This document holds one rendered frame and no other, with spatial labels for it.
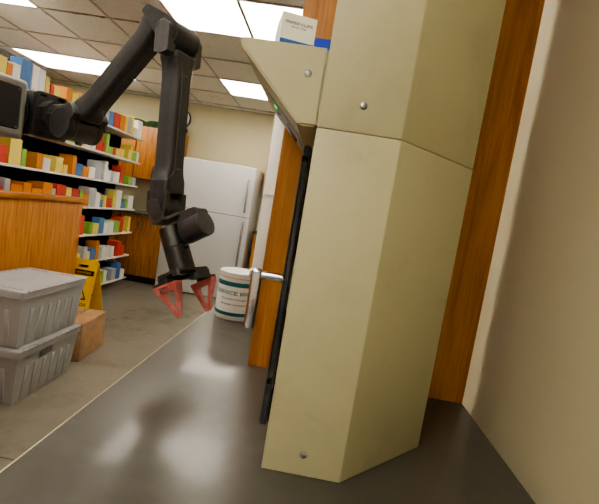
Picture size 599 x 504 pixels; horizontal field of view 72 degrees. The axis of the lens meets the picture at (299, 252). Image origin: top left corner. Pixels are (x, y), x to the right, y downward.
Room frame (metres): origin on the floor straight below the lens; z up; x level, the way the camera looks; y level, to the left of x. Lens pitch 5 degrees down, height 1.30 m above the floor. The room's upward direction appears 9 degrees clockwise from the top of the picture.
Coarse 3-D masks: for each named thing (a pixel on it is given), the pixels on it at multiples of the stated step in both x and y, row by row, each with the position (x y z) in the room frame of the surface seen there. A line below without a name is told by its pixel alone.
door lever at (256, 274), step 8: (256, 272) 0.60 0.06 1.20; (264, 272) 0.60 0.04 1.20; (272, 272) 0.60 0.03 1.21; (256, 280) 0.60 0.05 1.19; (272, 280) 0.60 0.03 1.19; (280, 280) 0.60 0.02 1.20; (256, 288) 0.60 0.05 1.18; (248, 296) 0.60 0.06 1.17; (256, 296) 0.60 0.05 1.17; (248, 304) 0.60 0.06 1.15; (256, 304) 0.60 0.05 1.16; (248, 312) 0.60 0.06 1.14; (256, 312) 0.60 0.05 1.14; (248, 320) 0.60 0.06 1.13
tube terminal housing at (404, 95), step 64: (384, 0) 0.55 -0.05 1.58; (448, 0) 0.57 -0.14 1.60; (384, 64) 0.55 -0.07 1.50; (448, 64) 0.59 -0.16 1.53; (320, 128) 0.55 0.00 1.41; (384, 128) 0.54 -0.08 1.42; (448, 128) 0.61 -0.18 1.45; (320, 192) 0.55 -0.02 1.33; (384, 192) 0.54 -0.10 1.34; (448, 192) 0.64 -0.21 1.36; (320, 256) 0.55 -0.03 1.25; (384, 256) 0.55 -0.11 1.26; (448, 256) 0.66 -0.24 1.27; (320, 320) 0.55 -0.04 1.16; (384, 320) 0.57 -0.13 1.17; (320, 384) 0.55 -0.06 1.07; (384, 384) 0.59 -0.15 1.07; (320, 448) 0.55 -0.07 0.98; (384, 448) 0.61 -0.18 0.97
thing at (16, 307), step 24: (0, 288) 2.16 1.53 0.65; (24, 288) 2.23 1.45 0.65; (48, 288) 2.34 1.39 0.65; (72, 288) 2.60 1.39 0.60; (0, 312) 2.17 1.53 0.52; (24, 312) 2.19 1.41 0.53; (48, 312) 2.40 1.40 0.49; (72, 312) 2.66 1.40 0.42; (0, 336) 2.18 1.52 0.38; (24, 336) 2.23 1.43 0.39
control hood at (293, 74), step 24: (264, 48) 0.55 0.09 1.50; (288, 48) 0.55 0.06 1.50; (312, 48) 0.55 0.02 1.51; (264, 72) 0.55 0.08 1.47; (288, 72) 0.55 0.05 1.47; (312, 72) 0.55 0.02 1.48; (288, 96) 0.55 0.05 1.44; (312, 96) 0.55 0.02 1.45; (312, 120) 0.55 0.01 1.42; (312, 144) 0.68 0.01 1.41
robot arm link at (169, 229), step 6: (174, 222) 0.93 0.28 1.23; (162, 228) 0.93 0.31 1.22; (168, 228) 0.92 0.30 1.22; (174, 228) 0.93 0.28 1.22; (162, 234) 0.93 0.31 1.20; (168, 234) 0.92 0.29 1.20; (174, 234) 0.92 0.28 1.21; (162, 240) 0.93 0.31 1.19; (168, 240) 0.92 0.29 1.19; (174, 240) 0.92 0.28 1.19; (180, 240) 0.92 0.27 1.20; (168, 246) 0.92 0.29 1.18
